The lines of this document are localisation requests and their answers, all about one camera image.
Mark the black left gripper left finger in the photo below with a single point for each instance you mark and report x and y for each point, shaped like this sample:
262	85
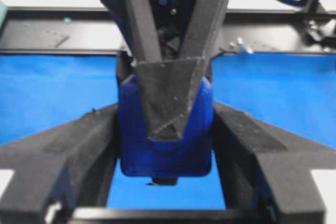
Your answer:
70	165

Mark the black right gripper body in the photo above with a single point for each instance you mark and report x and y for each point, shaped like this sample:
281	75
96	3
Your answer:
174	21

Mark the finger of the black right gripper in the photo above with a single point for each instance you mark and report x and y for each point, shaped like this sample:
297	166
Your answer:
136	23
169	87

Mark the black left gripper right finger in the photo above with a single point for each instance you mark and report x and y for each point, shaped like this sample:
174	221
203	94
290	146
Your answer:
285	177

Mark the blue block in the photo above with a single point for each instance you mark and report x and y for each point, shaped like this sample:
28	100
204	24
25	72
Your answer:
169	155

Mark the blue table cloth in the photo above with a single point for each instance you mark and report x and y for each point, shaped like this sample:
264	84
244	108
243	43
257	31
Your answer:
295	93

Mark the black table frame rail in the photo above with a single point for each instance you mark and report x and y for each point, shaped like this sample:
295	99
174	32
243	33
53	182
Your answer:
91	31

